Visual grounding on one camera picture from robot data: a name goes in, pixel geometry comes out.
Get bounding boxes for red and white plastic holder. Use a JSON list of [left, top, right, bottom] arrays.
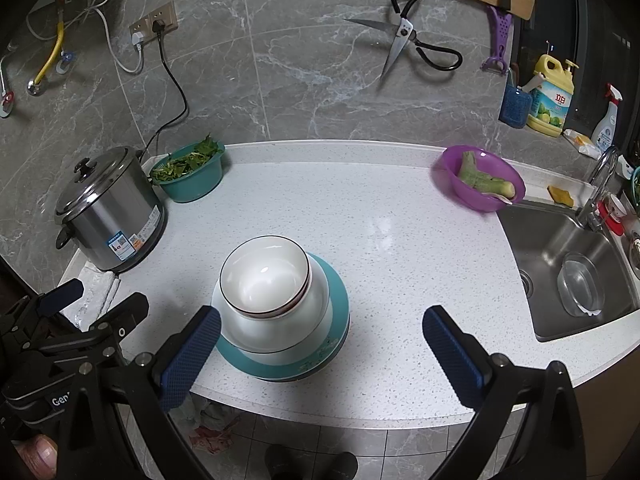
[[596, 195, 627, 237]]

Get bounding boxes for stainless steel sink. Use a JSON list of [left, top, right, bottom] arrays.
[[496, 200, 640, 344]]

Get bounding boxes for black-handled kitchen scissors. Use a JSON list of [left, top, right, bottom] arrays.
[[343, 0, 463, 80]]

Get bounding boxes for purple peeler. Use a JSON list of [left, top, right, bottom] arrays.
[[481, 4, 515, 75]]

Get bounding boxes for yellow sponge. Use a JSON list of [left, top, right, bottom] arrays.
[[547, 186, 575, 208]]

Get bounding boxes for clear plastic bag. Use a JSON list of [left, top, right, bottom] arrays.
[[172, 395, 206, 426]]

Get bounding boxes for leafy green vegetables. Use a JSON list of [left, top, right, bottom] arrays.
[[150, 134, 225, 184]]

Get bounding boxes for teal floral plate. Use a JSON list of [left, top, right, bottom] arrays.
[[214, 252, 351, 384]]

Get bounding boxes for chrome faucet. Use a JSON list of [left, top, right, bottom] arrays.
[[575, 146, 621, 231]]

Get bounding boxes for white towel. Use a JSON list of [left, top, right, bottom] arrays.
[[72, 262, 124, 329]]

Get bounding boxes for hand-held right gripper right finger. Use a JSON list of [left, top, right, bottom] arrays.
[[421, 304, 587, 480]]

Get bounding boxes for person's left hand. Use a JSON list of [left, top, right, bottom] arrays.
[[14, 434, 59, 479]]

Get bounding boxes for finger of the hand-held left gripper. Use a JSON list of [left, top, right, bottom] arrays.
[[84, 292, 151, 362], [0, 279, 85, 337]]

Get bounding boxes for grey cloth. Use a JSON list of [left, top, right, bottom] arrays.
[[200, 402, 241, 431]]

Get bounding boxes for green plastic basin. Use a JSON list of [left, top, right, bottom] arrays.
[[150, 142, 226, 205]]

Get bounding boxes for white spray bottle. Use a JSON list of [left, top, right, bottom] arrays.
[[590, 83, 624, 150]]

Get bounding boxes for purple plastic basin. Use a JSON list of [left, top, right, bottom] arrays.
[[431, 145, 527, 214]]

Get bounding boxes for stainless steel electric pot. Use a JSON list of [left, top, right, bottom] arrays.
[[54, 160, 168, 274]]

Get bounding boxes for wall socket panel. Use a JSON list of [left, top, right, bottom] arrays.
[[129, 2, 179, 44]]

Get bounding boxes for small patterned white bowl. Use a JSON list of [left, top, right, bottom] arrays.
[[219, 235, 312, 319]]

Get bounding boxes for braided metal hose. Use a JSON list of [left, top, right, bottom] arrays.
[[0, 42, 16, 96]]

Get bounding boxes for peeled green vegetable stem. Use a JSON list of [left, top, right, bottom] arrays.
[[457, 151, 516, 200]]

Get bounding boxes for large white bowl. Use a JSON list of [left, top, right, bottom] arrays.
[[211, 251, 334, 355]]

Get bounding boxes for black power cable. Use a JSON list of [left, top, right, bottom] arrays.
[[140, 19, 191, 161]]

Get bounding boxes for blue utensil cup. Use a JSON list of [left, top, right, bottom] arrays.
[[498, 67, 534, 129]]

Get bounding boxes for white power cable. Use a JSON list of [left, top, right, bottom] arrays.
[[97, 0, 147, 75]]

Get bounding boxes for black shoe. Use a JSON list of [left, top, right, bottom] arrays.
[[325, 452, 359, 480]]

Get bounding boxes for steel pot lid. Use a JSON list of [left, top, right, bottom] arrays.
[[54, 146, 146, 219]]

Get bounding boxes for yellow gas hose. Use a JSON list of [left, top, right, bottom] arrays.
[[27, 7, 66, 96]]

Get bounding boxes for clear glass bowl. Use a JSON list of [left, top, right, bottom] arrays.
[[556, 254, 609, 319]]

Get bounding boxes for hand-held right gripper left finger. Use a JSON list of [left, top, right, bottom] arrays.
[[59, 304, 223, 480]]

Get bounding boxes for white soap packet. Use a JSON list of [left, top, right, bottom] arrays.
[[562, 129, 601, 157]]

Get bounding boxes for pink cloth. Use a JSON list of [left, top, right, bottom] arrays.
[[190, 422, 236, 456]]

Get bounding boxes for small plain white bowl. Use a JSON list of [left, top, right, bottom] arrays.
[[222, 280, 321, 349]]

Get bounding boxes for yellow detergent bottle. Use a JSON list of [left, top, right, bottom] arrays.
[[526, 54, 580, 139]]

